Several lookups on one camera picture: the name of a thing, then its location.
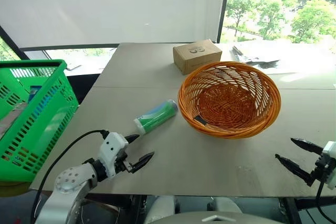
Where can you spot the yellow stand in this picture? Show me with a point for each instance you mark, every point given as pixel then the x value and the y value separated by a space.
pixel 13 189

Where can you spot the brown cardboard packet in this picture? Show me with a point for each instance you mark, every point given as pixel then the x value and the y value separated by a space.
pixel 11 116

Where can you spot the orange wicker basket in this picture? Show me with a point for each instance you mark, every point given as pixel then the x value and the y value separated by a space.
pixel 228 100

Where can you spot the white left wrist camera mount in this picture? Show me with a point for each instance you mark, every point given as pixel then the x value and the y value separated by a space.
pixel 112 148

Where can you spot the black label tag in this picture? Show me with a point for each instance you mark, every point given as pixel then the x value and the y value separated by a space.
pixel 200 121

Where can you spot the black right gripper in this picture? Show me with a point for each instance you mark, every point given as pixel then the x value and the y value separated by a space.
pixel 321 168

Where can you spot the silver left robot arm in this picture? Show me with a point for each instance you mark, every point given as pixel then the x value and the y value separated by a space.
pixel 69 182

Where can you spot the green plastic shopping basket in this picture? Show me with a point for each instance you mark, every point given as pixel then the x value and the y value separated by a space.
pixel 36 129

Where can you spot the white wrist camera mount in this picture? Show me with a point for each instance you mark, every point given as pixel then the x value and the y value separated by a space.
pixel 330 155
pixel 112 148

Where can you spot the grey rounded robot body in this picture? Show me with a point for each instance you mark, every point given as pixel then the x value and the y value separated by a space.
pixel 215 216

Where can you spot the white roller blind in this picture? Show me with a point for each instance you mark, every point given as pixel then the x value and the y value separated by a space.
pixel 113 6

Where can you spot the green blue white tube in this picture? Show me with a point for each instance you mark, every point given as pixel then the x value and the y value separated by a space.
pixel 155 116

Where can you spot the brown cardboard box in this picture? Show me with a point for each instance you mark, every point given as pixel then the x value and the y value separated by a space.
pixel 195 55

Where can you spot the silver foil bags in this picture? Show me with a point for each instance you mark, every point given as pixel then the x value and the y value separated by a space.
pixel 252 56

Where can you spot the blue box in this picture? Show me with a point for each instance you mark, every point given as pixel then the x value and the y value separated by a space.
pixel 35 93

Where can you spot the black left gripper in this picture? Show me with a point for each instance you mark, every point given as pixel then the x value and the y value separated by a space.
pixel 123 165

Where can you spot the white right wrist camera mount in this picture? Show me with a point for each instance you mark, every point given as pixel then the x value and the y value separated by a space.
pixel 330 155

